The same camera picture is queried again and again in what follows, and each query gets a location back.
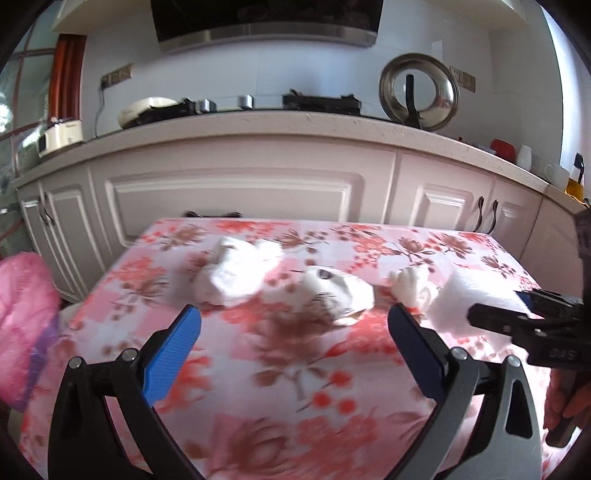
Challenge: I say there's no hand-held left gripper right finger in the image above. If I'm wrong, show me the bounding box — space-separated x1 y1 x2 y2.
387 302 542 480

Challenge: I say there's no person's right hand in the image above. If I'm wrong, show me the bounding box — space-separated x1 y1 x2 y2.
544 369 591 432

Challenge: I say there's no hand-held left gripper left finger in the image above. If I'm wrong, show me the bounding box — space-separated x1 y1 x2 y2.
47 304 202 480

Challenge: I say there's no large crumpled white cloth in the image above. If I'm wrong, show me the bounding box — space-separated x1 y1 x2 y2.
193 235 284 308

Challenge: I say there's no white rice cooker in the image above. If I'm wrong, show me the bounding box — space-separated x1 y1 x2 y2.
37 117 85 160

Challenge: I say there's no steel range hood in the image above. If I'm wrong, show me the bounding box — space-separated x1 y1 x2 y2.
150 0 385 55

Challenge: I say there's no red container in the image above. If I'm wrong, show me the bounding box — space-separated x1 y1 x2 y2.
489 138 517 162

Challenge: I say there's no black gas stove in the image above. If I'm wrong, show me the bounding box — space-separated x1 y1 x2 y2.
134 90 398 125

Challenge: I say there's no stainless steel pot lid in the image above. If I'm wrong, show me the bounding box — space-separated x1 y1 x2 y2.
379 52 461 132

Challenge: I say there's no white kitchen base cabinet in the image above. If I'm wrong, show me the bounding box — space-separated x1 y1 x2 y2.
14 108 591 305

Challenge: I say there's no yellow oil bottle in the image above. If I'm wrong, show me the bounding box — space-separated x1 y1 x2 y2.
566 152 587 199

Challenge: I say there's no white cloth with print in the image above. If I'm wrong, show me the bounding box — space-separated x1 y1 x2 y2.
300 265 376 326

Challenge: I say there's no black power cable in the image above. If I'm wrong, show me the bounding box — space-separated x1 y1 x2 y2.
94 85 110 138

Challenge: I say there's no brass wall socket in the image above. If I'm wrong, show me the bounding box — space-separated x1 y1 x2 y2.
100 64 134 88
450 66 476 92

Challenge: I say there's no pink floral tablecloth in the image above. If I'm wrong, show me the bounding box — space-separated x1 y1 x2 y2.
21 217 555 480

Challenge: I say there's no white towel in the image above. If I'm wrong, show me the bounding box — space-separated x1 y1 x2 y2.
427 268 532 342

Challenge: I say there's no white wall cabinet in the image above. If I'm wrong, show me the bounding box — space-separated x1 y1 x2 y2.
51 0 155 33

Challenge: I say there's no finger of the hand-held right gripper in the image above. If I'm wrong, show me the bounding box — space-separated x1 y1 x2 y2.
515 290 583 317
466 302 532 339

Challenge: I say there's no white cup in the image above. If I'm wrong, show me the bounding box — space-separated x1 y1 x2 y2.
544 162 571 191

